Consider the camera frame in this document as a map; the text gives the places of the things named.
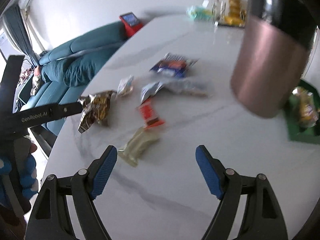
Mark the brown gold oat snack bag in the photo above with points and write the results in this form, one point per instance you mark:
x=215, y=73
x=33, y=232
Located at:
x=95, y=109

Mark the gloved left hand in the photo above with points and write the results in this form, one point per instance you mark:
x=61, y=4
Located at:
x=27, y=173

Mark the beige green snack packet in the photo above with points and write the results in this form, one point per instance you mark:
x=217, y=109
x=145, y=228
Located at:
x=137, y=145

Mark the red smart display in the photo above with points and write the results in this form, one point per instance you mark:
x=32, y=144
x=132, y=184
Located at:
x=132, y=23

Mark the green tray box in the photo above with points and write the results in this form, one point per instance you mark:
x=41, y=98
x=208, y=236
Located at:
x=296, y=133

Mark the teal tissue packet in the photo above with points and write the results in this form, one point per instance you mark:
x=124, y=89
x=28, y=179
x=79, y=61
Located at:
x=200, y=12

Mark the small white candy packet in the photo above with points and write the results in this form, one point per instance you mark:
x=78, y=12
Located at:
x=125, y=86

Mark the silver white snack bag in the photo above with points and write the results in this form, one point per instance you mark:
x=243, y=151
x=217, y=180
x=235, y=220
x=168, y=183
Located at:
x=189, y=86

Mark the teal sofa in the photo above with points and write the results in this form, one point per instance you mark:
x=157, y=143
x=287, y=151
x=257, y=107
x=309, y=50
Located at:
x=68, y=69

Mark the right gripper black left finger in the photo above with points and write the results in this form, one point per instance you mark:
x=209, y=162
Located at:
x=50, y=217

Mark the gold bowls stack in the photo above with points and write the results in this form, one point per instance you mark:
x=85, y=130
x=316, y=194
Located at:
x=236, y=15

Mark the clear glass cup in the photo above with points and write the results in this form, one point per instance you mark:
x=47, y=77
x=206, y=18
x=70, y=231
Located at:
x=218, y=10

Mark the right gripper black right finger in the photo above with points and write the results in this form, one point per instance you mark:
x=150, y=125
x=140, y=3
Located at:
x=262, y=218

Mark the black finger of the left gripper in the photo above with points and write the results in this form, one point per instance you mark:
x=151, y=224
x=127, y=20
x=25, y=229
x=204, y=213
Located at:
x=58, y=111

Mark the red orange wafer packet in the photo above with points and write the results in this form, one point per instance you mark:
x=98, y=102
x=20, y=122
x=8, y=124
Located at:
x=149, y=115

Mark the Danisa butter cookies packet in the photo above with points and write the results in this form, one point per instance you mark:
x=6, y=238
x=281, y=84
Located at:
x=306, y=110

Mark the blue chocolate cookie bag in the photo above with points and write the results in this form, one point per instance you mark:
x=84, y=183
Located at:
x=173, y=65

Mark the teal curtain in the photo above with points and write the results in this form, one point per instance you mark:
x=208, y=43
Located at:
x=15, y=25

